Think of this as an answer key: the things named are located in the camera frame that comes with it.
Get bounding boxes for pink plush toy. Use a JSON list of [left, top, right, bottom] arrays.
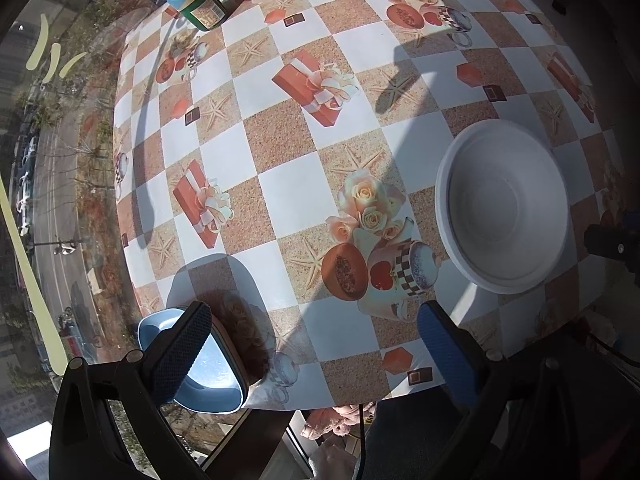
[[300, 402, 376, 440]]

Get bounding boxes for patterned checkered tablecloth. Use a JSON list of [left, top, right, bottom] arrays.
[[114, 0, 618, 410]]

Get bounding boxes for white foam bowl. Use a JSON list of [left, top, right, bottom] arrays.
[[434, 119, 570, 295]]

